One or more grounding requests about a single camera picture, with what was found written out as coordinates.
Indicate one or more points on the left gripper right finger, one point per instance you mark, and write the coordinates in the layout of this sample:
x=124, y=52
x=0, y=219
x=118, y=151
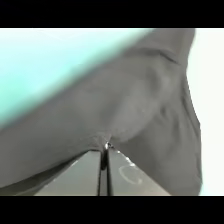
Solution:
x=130, y=181

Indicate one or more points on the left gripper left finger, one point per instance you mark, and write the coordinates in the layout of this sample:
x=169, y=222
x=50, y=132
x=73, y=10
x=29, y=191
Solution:
x=78, y=180

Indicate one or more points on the black garment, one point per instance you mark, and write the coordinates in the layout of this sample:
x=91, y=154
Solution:
x=133, y=100

